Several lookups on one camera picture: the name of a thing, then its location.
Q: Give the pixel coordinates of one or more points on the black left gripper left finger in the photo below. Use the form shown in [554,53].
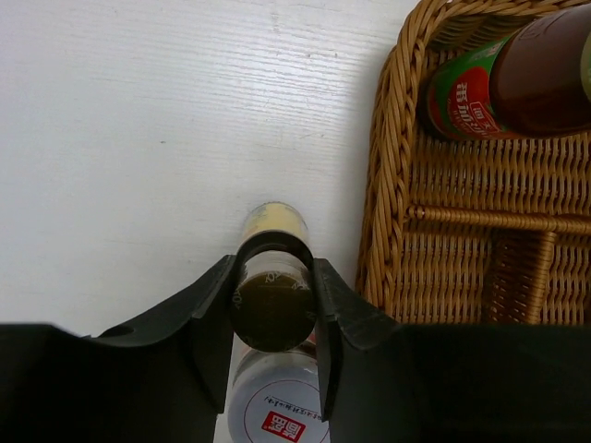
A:
[159,377]

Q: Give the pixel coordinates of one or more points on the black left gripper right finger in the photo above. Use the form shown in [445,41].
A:
[381,381]

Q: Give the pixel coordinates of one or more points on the yellow-label dark-cap bottle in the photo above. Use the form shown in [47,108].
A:
[273,307]

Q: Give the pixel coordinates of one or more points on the woven wicker basket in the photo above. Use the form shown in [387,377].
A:
[470,231]

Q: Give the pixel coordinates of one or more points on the green-label ketchup bottle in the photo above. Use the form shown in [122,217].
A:
[534,83]

